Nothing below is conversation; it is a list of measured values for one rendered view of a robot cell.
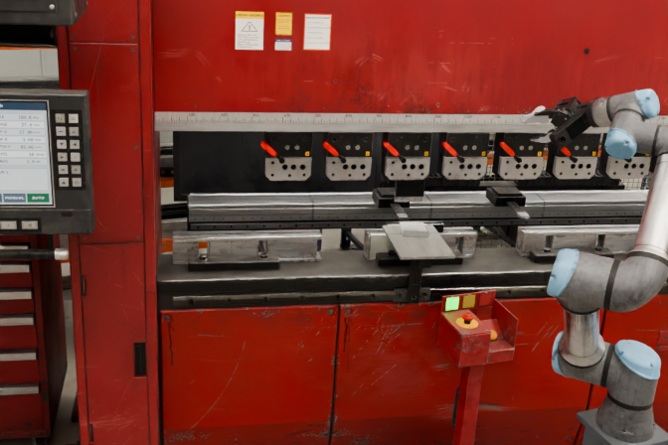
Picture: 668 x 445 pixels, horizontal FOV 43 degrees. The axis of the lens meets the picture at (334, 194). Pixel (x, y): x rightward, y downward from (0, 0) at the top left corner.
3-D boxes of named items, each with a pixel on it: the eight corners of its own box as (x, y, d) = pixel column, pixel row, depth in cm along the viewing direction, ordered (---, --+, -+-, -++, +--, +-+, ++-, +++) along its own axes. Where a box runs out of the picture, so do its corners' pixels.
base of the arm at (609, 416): (666, 436, 225) (673, 404, 221) (620, 447, 219) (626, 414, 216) (627, 404, 238) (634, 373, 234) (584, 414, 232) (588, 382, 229)
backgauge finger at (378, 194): (387, 223, 299) (388, 210, 298) (371, 198, 323) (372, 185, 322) (419, 222, 302) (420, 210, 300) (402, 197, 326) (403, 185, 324)
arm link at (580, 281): (605, 395, 227) (609, 294, 185) (549, 379, 233) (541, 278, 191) (615, 356, 233) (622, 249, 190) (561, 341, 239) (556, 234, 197)
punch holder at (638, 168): (607, 179, 299) (615, 133, 293) (596, 171, 307) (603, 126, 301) (646, 178, 301) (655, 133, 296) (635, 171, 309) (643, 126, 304)
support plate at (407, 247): (400, 259, 270) (401, 256, 269) (382, 227, 294) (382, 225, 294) (454, 258, 273) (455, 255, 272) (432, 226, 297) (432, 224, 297)
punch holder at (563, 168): (554, 179, 295) (561, 133, 290) (544, 171, 303) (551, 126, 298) (593, 179, 298) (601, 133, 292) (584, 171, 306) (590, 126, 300)
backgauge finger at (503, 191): (509, 222, 307) (511, 209, 306) (485, 197, 331) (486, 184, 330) (540, 221, 309) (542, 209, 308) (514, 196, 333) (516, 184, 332)
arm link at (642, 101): (644, 103, 206) (651, 79, 211) (601, 111, 214) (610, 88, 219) (657, 126, 210) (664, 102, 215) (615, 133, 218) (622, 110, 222)
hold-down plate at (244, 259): (188, 271, 280) (188, 263, 279) (188, 264, 285) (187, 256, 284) (278, 269, 285) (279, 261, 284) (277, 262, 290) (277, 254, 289)
